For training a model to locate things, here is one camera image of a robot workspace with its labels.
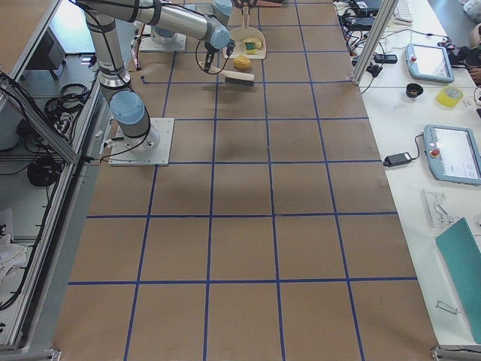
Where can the yellow tape roll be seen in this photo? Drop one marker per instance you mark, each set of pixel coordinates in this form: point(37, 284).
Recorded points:
point(449, 96)

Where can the upper teach pendant tablet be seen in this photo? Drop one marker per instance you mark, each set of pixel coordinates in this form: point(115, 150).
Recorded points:
point(430, 63)

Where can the aluminium frame post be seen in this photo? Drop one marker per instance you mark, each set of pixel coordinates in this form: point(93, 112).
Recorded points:
point(380, 23)

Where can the lower teach pendant tablet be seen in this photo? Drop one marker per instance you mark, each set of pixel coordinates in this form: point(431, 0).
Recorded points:
point(452, 154)

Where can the teal folder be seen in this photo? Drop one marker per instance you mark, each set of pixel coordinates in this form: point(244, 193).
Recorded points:
point(461, 255)

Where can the white hand brush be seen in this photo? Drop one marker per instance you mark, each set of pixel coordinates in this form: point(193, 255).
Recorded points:
point(234, 77)

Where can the black power adapter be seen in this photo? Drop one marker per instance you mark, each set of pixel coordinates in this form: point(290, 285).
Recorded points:
point(397, 159)

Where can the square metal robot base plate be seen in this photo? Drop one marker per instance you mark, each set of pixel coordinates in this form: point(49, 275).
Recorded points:
point(155, 150)

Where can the teach pendant tablet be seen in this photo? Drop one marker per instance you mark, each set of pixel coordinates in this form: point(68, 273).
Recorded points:
point(430, 63)
point(452, 154)

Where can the beige dustpan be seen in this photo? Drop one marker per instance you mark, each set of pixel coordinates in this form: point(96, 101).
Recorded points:
point(240, 33)

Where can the yellow green sponge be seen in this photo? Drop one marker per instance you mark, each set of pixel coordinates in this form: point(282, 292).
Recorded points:
point(250, 48)

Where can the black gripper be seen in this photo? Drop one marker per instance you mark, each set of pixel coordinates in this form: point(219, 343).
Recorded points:
point(209, 55)
point(245, 3)

